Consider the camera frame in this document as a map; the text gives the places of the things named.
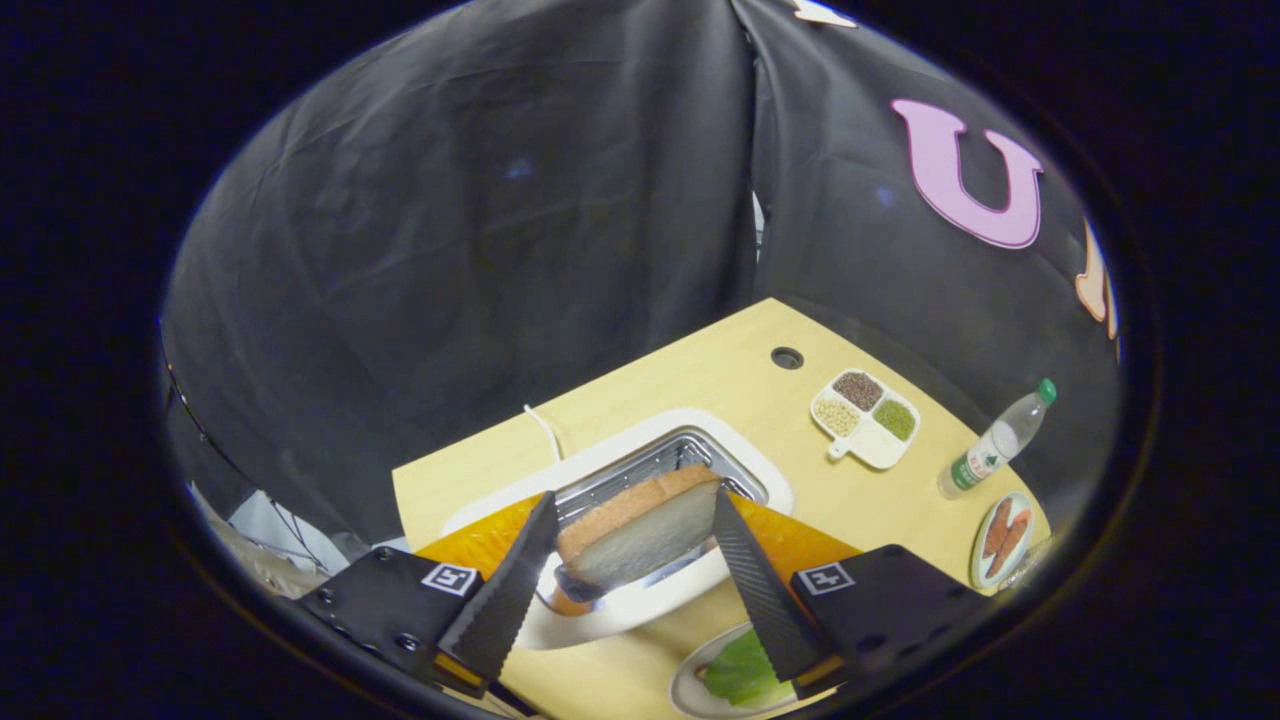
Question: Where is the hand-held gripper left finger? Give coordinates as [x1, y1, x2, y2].
[296, 489, 561, 701]

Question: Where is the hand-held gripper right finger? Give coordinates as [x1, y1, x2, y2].
[710, 486, 993, 701]

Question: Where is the green lettuce leaf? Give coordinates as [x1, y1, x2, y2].
[703, 628, 791, 709]

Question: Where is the toasted bread slice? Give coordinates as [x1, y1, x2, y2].
[555, 463, 723, 591]

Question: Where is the beige round plate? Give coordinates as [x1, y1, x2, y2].
[668, 620, 831, 720]

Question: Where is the white toaster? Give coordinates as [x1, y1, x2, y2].
[440, 407, 796, 651]

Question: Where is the white divided seasoning dish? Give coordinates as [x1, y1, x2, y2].
[809, 368, 922, 471]

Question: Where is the pale blue plate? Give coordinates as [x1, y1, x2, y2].
[969, 490, 1037, 591]

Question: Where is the brown fried meat piece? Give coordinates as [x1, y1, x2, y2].
[982, 497, 1013, 559]

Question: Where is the fried meat piece orange edge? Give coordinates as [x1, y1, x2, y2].
[988, 510, 1032, 578]

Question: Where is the clear plastic water bottle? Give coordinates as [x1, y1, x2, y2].
[937, 377, 1058, 501]

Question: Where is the black backdrop cloth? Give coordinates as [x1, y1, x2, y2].
[160, 0, 1121, 561]

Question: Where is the white toaster cable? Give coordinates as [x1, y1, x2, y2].
[523, 404, 563, 463]

